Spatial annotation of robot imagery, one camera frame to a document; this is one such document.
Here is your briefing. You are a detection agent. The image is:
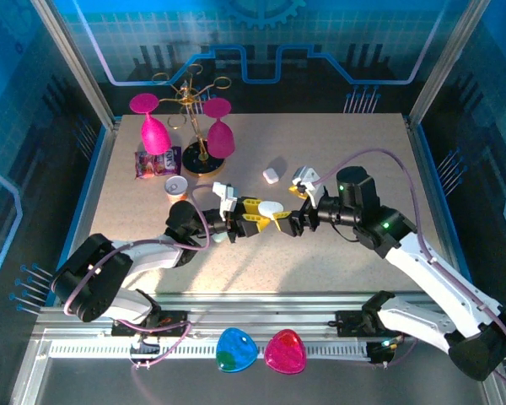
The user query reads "small pull-tab tin can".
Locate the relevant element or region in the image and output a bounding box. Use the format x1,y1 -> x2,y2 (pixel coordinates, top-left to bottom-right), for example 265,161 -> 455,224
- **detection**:
164,175 -> 190,204

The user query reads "gold wine glass rack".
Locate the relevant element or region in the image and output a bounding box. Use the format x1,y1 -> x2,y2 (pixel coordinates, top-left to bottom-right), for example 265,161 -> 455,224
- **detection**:
151,62 -> 233,179

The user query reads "purple candy bag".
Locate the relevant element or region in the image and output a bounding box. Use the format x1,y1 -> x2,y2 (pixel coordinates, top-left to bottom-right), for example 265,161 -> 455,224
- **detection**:
134,145 -> 182,181

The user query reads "pink wine glass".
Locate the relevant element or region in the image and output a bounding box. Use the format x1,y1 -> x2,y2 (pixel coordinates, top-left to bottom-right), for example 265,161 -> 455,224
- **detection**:
129,93 -> 172,156
202,97 -> 236,159

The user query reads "blue translucent plastic dish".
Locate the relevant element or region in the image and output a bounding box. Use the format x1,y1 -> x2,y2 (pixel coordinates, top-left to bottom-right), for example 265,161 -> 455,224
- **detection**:
215,327 -> 258,374

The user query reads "pink translucent plastic dish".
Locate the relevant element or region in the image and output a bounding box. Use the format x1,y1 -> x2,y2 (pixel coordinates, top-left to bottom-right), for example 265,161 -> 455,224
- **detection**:
263,328 -> 307,375

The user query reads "black controller board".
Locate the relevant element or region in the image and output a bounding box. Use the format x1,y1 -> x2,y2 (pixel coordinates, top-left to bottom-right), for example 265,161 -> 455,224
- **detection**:
367,339 -> 396,367

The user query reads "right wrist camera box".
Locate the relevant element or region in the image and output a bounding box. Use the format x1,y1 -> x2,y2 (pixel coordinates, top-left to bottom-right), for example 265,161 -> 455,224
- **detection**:
292,165 -> 322,199

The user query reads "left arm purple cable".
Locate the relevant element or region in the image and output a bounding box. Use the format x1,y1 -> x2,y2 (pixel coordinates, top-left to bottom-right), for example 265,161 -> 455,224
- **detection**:
62,183 -> 216,370

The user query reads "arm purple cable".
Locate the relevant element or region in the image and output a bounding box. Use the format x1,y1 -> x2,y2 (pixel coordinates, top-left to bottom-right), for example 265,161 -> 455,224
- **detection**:
62,183 -> 216,370
320,147 -> 506,389

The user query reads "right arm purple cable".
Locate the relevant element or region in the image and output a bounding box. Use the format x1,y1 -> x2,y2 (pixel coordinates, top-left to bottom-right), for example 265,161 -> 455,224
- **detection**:
320,147 -> 506,389

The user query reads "aluminium cross rail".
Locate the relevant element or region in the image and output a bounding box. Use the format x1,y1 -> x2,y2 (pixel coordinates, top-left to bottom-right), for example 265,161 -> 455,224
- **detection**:
33,293 -> 490,343

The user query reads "aluminium side rail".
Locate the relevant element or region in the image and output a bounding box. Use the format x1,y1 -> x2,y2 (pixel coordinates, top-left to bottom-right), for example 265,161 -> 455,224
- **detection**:
404,116 -> 486,309
37,117 -> 122,316

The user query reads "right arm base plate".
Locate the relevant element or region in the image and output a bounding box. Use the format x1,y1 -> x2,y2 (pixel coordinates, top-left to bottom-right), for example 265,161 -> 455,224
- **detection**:
335,310 -> 412,338

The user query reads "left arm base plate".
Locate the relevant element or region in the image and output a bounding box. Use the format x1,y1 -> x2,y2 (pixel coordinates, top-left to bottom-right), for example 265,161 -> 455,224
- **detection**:
109,310 -> 191,338

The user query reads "white slotted cable duct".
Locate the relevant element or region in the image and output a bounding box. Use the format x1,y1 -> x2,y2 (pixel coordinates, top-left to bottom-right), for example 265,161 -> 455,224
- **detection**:
48,340 -> 372,360

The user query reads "white cable connector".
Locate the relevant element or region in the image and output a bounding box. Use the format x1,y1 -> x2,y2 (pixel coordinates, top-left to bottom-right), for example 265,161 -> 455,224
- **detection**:
129,337 -> 161,369

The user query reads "aluminium frame post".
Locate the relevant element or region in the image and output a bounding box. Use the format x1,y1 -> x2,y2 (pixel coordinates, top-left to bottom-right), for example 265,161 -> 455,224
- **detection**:
29,0 -> 117,127
406,0 -> 493,127

